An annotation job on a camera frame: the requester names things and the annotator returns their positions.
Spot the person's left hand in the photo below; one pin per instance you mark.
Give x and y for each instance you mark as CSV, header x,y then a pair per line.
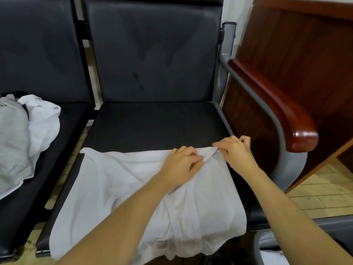
x,y
179,167

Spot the brown wooden desk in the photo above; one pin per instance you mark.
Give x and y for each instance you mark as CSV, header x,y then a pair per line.
x,y
298,47

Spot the grey plastic storage bin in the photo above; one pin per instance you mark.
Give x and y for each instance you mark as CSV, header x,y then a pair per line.
x,y
331,229

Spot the brown wooden bench armrest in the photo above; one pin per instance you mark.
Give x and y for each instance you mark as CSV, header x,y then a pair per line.
x,y
281,107

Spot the white t-shirt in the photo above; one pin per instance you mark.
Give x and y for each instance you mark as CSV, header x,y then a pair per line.
x,y
105,190
274,257

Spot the person's right hand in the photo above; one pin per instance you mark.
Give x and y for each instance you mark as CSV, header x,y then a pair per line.
x,y
237,154

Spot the pile of clothes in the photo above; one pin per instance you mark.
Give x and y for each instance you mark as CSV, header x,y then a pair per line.
x,y
19,140

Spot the person's right forearm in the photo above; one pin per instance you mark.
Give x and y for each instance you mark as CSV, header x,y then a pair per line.
x,y
300,220

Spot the person's left forearm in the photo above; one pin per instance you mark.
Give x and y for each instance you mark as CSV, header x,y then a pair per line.
x,y
113,231

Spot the black leather bench seat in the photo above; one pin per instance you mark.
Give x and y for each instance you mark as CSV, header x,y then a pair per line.
x,y
149,58
38,47

